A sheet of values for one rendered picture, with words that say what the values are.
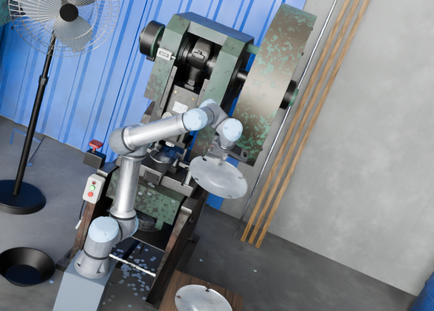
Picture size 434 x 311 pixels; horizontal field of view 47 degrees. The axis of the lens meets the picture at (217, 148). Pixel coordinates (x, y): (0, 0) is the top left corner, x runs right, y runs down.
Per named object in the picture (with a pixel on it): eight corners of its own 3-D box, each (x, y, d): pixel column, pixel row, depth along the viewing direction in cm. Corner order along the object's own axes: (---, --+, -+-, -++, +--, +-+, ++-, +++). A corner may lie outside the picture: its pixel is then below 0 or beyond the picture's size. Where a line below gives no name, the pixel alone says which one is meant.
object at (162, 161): (155, 196, 254) (163, 173, 250) (130, 185, 255) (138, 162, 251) (169, 179, 278) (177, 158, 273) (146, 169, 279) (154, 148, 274)
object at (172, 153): (175, 166, 275) (177, 159, 273) (150, 155, 276) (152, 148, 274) (179, 161, 283) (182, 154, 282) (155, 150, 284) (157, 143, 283)
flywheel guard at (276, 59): (245, 191, 232) (318, 21, 204) (189, 167, 234) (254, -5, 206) (268, 133, 328) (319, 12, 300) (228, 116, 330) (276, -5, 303)
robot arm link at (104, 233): (77, 246, 211) (85, 220, 207) (97, 236, 223) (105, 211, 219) (99, 261, 208) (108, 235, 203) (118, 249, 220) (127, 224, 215)
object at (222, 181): (257, 199, 229) (258, 197, 229) (228, 155, 213) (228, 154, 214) (208, 198, 247) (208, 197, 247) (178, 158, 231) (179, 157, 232)
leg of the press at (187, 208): (160, 316, 273) (217, 174, 242) (141, 308, 274) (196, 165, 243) (199, 239, 359) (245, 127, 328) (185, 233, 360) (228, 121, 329)
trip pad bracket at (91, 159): (93, 189, 265) (103, 156, 258) (77, 182, 266) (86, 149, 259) (98, 185, 271) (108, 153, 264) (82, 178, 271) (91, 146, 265)
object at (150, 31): (154, 70, 257) (167, 29, 249) (134, 62, 258) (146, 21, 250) (166, 64, 278) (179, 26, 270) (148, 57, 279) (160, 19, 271)
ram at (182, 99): (180, 145, 262) (199, 94, 252) (154, 134, 263) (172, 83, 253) (188, 136, 278) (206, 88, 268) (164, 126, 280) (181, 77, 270)
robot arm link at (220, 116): (201, 98, 187) (221, 119, 186) (214, 96, 197) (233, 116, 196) (189, 112, 191) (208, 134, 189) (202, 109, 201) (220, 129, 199)
